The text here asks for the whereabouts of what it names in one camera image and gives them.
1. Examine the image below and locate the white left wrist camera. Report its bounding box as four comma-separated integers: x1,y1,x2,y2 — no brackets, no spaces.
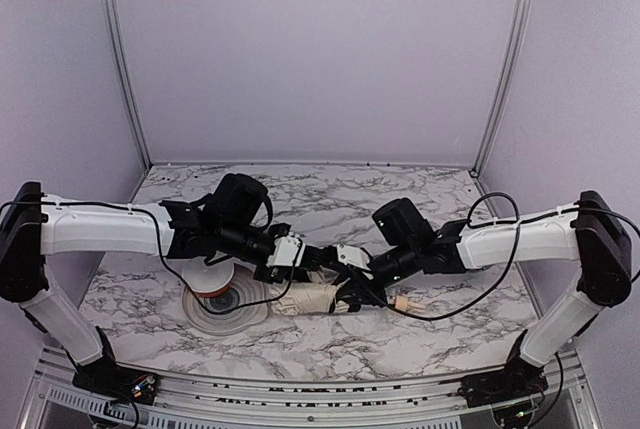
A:
266,235,337,271

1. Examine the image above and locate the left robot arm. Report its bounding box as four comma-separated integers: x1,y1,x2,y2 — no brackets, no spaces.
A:
1,174,305,405

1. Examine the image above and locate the beige and black umbrella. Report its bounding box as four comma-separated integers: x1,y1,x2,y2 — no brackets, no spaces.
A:
269,271,426,318

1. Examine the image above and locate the grey collapsed silicone lid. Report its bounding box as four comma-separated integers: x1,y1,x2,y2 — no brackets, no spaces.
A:
182,274,269,337

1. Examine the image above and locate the right aluminium frame post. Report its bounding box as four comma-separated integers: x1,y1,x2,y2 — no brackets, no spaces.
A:
472,0,532,178

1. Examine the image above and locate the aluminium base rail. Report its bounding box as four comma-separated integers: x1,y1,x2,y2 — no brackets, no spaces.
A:
16,347,602,428

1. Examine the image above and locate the left aluminium frame post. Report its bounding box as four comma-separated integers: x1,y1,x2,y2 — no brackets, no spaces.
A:
103,0,152,172

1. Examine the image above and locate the white bowl red rim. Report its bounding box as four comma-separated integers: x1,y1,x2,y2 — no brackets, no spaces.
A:
181,262,234,297

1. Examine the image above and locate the aluminium frame post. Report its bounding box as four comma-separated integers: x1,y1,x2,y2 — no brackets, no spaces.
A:
472,0,532,178
103,0,152,172

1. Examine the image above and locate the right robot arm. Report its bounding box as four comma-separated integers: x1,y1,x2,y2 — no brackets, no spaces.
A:
328,191,638,407

